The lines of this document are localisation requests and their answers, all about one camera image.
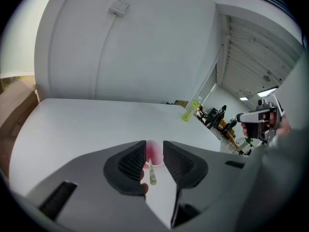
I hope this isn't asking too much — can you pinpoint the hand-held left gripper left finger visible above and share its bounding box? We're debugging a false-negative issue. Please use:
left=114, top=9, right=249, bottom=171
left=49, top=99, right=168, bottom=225
left=24, top=140, right=170, bottom=232

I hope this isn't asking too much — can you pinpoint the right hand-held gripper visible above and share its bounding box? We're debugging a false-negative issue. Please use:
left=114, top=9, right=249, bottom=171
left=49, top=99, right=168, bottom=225
left=236, top=99, right=285, bottom=145

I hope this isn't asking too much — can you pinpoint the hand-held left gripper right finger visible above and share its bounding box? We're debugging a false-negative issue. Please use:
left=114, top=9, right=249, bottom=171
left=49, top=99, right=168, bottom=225
left=163, top=140, right=250, bottom=232

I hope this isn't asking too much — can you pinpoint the small test tube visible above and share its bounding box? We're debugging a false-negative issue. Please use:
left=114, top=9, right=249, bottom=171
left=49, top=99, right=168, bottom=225
left=148, top=158, right=158, bottom=186

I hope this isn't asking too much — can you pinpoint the pink plastic cup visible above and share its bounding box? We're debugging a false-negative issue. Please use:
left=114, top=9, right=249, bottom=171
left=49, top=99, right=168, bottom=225
left=144, top=140, right=166, bottom=167

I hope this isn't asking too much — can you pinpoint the person's right hand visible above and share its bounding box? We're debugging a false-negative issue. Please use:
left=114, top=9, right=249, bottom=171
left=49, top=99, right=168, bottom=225
left=268, top=112, right=292, bottom=137

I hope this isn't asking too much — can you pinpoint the ceiling light panel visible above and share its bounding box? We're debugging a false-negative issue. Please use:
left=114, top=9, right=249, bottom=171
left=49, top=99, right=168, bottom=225
left=256, top=87, right=279, bottom=98

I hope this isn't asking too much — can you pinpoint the yellow-green drink bottle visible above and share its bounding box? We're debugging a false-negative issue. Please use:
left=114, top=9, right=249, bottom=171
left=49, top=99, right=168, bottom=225
left=181, top=100, right=201, bottom=123

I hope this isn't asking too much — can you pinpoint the person's white shirt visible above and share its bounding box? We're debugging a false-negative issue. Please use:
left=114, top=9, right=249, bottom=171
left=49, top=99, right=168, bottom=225
left=238, top=54, right=309, bottom=232

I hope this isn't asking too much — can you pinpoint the white wall switch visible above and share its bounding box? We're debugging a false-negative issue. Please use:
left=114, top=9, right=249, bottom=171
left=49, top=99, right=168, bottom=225
left=107, top=0, right=130, bottom=16

